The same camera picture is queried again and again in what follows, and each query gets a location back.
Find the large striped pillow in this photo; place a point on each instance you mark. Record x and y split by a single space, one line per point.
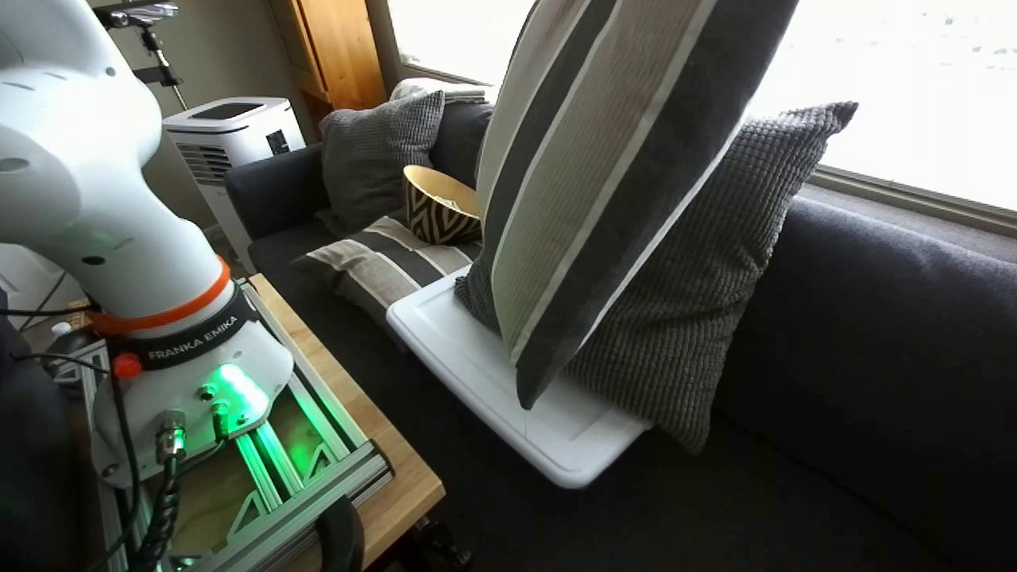
614 178

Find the small striped pillow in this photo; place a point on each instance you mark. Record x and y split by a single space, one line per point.
384 265

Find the small gray pillow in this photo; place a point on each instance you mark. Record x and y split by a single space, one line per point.
371 161

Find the dark gray textured pillow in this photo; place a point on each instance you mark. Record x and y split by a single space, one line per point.
720 286

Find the dark gray couch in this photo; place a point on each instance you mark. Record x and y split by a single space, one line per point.
869 401

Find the white plastic tray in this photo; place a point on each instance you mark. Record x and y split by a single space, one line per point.
477 382

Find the patterned bowl yellow inside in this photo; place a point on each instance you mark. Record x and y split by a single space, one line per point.
434 210

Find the wooden table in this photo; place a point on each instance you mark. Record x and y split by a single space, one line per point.
407 482

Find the wooden door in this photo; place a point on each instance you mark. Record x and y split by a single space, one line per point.
335 50

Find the white air purifier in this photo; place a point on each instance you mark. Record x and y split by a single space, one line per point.
226 136

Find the gray window sill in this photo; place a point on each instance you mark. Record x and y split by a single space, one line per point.
909 196

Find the black tripod stand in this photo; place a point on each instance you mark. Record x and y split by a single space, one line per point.
146 42

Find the aluminium mounting frame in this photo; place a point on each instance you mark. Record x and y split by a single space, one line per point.
320 465

